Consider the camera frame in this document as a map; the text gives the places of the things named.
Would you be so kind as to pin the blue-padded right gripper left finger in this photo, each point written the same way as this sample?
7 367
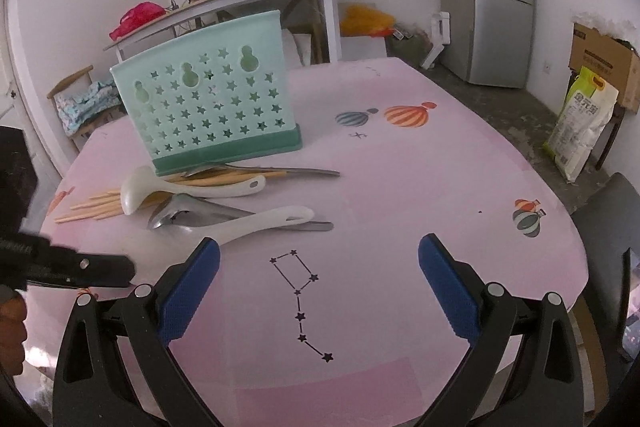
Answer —
92 386

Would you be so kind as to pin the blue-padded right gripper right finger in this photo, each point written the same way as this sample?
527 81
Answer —
545 385

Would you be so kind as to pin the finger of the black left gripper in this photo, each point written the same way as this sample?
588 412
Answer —
63 267

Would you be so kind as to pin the wooden chopstick three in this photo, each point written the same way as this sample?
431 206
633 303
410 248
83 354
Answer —
101 212

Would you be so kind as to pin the stainless steel spoon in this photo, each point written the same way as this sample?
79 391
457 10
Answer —
188 211

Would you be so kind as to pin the wooden chopstick one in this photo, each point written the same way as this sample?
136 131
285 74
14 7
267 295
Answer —
225 178

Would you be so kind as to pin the stainless steel utensil thin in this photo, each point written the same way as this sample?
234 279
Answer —
245 169

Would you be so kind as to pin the person's left hand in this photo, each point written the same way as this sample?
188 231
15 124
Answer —
13 335

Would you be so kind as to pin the wooden chair with cloth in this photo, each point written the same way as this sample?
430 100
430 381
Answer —
83 104

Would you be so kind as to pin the black chair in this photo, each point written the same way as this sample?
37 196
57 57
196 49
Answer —
608 224

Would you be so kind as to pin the pink patterned tablecloth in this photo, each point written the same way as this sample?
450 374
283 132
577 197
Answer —
340 328

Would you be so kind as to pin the teal star-cutout utensil holder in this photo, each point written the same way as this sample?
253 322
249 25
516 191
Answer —
216 95

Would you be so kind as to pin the white rice bag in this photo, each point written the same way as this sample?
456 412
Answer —
587 109

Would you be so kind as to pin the red plastic bag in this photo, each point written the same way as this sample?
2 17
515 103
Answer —
136 17

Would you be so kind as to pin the white side table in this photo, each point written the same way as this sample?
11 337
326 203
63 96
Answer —
204 7

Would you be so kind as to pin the cardboard box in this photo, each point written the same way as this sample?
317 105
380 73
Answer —
609 59

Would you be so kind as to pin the yellow plastic bag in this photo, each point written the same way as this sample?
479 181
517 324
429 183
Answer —
360 20

